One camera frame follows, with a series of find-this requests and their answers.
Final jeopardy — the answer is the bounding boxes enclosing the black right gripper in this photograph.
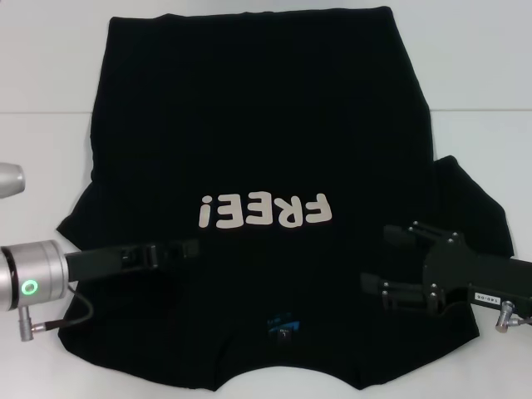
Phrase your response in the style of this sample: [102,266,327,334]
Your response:
[359,221,532,316]

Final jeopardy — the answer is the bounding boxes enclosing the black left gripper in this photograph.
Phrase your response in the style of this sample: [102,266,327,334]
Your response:
[62,239,200,284]

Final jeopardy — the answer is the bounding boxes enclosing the black shirt with FREE print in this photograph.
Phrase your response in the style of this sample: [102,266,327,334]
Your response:
[56,6,519,382]

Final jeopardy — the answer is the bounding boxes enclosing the right arm cable with plug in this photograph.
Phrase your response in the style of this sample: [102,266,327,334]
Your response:
[493,300,532,333]

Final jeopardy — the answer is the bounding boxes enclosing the arm cable with plug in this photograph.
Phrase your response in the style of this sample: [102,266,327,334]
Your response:
[17,289,95,342]
[493,300,532,333]

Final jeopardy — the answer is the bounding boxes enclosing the left arm cable with plug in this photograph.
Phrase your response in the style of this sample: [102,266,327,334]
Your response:
[17,289,95,342]

